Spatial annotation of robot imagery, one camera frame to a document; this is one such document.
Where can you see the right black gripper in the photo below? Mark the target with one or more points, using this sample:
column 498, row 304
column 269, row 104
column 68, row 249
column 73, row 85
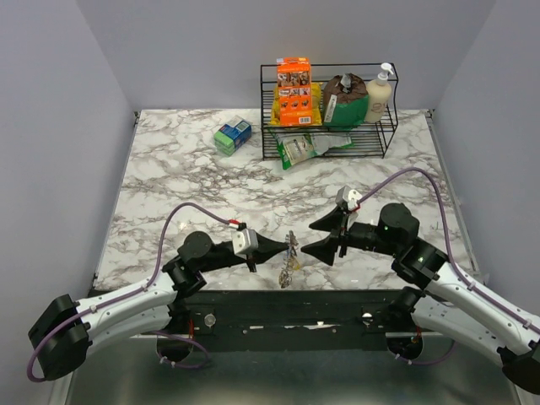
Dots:
column 326, row 249

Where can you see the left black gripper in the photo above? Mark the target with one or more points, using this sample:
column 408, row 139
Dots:
column 267, row 249

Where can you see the metal disc with keyrings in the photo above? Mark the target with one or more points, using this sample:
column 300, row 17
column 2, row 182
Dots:
column 290, row 262

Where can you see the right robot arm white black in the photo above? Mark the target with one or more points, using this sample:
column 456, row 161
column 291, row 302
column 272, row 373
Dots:
column 442, row 297

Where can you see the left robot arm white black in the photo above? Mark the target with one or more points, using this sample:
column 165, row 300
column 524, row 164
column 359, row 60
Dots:
column 68, row 329

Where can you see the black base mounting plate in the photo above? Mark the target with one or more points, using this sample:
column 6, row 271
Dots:
column 294, row 320

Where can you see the silver green foil pouch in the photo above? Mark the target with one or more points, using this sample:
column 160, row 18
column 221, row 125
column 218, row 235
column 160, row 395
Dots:
column 322, row 143

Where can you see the green white pouch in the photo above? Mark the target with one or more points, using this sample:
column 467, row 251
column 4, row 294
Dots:
column 293, row 148

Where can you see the green sponge pack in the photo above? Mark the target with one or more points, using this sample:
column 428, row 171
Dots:
column 232, row 135

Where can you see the brown green coffee bag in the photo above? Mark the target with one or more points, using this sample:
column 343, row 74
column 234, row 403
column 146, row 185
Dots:
column 345, row 101

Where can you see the yellow snack bag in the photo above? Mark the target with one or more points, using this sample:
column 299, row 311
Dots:
column 316, row 101

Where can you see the cream lotion pump bottle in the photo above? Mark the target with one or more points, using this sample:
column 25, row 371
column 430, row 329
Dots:
column 379, row 92

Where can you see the orange cardboard box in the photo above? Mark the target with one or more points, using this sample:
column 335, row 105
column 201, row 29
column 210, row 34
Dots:
column 294, row 91

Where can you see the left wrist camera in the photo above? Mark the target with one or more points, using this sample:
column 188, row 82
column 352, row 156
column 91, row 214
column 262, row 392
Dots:
column 244, row 242

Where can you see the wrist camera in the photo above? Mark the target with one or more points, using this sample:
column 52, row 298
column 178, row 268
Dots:
column 348, row 199
column 244, row 242

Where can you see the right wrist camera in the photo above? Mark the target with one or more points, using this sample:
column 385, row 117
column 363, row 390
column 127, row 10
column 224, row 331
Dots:
column 348, row 199

